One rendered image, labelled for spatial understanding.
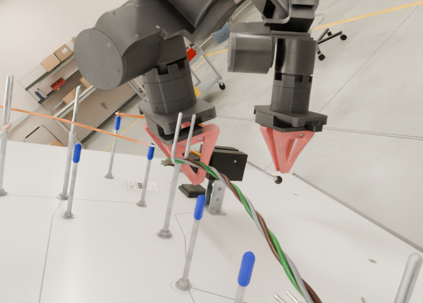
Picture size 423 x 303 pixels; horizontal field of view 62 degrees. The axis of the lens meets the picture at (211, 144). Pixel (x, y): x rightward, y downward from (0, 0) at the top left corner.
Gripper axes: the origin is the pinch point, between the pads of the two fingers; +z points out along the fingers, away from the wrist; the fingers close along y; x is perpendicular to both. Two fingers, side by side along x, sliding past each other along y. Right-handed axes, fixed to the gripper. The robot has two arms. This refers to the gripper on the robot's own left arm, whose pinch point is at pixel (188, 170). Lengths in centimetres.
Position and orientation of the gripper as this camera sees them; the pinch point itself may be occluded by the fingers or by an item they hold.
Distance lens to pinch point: 47.1
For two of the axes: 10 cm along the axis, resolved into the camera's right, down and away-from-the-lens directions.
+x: 8.7, -3.4, 3.6
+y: 4.6, 3.0, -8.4
